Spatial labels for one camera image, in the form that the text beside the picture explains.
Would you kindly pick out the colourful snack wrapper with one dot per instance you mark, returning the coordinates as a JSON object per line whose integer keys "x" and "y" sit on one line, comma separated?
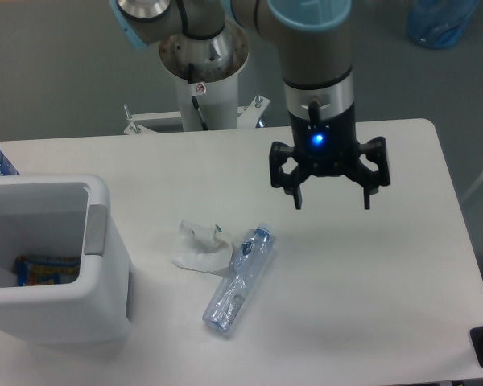
{"x": 33, "y": 270}

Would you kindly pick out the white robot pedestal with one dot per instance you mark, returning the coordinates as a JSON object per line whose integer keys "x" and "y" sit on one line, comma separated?
{"x": 206, "y": 74}

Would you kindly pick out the white trash can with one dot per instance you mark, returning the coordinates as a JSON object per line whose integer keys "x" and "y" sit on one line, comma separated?
{"x": 63, "y": 216}

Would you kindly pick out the white paper tissue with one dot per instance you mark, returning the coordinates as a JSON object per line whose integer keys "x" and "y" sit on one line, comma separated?
{"x": 202, "y": 249}

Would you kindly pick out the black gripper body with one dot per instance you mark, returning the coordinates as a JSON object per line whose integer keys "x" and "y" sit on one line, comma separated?
{"x": 329, "y": 149}

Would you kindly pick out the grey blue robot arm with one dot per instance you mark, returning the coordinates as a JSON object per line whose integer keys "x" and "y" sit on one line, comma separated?
{"x": 312, "y": 39}

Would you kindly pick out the clear plastic water bottle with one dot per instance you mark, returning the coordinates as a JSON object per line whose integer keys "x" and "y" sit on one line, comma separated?
{"x": 235, "y": 287}

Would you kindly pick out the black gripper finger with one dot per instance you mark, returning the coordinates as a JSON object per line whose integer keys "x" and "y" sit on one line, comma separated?
{"x": 367, "y": 165}
{"x": 289, "y": 182}

